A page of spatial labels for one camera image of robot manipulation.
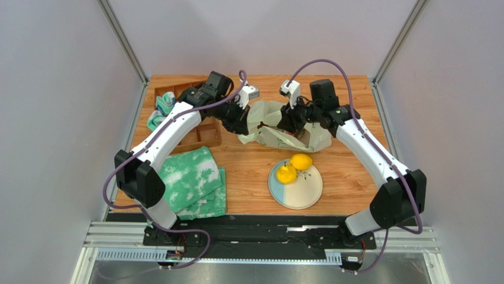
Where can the aluminium frame post right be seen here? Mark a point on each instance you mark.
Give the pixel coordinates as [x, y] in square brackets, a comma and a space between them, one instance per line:
[400, 39]

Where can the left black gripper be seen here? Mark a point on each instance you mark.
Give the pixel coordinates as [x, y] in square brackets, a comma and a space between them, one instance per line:
[239, 125]

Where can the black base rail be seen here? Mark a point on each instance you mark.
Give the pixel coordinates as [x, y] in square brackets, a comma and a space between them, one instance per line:
[273, 237]

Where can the aluminium frame post left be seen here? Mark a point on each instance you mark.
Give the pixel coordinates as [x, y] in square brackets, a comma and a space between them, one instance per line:
[121, 36]

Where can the wooden compartment tray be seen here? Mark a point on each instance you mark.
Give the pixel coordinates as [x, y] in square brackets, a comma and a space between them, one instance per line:
[207, 133]

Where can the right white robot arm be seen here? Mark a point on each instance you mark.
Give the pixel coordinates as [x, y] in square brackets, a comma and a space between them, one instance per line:
[401, 191]

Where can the green white tie-dye cloth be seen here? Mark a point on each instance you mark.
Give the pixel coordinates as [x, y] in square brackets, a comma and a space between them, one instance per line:
[195, 185]

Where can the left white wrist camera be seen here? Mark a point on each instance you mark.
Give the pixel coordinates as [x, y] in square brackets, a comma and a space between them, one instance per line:
[245, 94]

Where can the yellow fake lemon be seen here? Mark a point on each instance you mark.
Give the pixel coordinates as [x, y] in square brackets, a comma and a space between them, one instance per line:
[301, 161]

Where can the yellow fake pear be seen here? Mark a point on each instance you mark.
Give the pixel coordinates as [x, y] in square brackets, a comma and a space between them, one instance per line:
[286, 173]

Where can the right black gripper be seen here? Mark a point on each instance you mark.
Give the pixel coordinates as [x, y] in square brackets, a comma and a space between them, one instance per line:
[287, 120]

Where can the blue cream ceramic plate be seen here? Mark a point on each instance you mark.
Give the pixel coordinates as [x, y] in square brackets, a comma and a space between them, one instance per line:
[302, 193]

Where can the aluminium frame post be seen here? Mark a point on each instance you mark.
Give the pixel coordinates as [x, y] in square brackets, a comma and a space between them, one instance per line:
[121, 36]
[400, 39]

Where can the teal white rolled sock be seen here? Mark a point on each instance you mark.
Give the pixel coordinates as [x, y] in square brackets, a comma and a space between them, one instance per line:
[165, 103]

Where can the avocado print plastic bag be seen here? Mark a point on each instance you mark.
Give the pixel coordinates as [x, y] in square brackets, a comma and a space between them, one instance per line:
[262, 120]

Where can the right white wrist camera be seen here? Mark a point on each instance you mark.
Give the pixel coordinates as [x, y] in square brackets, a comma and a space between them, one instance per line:
[292, 90]

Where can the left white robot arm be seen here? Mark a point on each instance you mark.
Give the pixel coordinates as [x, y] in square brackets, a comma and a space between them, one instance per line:
[136, 171]

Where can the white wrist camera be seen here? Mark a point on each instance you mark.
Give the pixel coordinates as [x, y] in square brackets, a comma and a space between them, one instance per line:
[245, 94]
[292, 90]

